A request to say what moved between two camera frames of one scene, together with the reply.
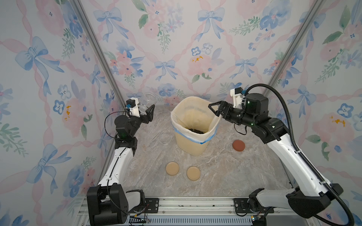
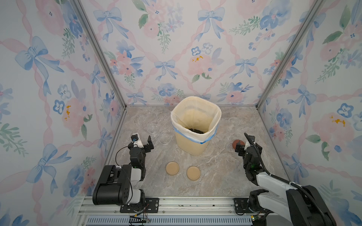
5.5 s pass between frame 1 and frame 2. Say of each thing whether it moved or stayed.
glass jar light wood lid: moved
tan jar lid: stayed
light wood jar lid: stayed
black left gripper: moved
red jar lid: stayed
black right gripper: moved
